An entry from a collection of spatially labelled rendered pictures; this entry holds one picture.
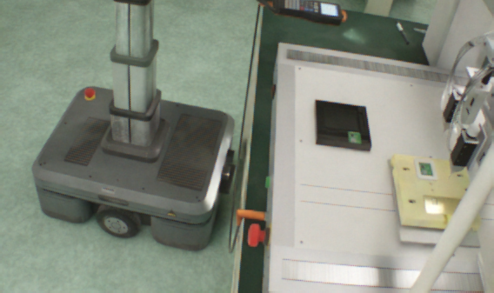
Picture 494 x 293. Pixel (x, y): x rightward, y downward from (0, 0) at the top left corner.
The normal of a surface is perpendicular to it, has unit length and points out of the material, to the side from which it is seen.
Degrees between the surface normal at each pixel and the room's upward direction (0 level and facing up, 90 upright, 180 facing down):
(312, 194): 0
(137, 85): 90
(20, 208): 0
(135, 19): 90
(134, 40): 90
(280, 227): 0
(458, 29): 90
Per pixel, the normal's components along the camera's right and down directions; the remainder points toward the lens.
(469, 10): -0.06, 0.65
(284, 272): 0.13, -0.75
